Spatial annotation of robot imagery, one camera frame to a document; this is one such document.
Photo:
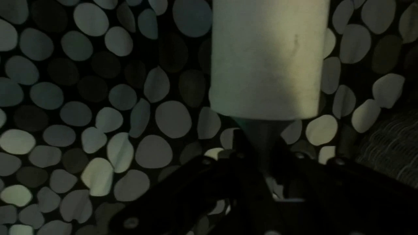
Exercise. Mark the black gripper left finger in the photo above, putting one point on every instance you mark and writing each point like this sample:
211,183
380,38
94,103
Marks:
197,196

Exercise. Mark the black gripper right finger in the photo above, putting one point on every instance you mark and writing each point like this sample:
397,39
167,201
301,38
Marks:
348,200

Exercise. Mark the black pebble print bedspread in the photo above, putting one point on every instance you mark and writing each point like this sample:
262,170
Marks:
87,108

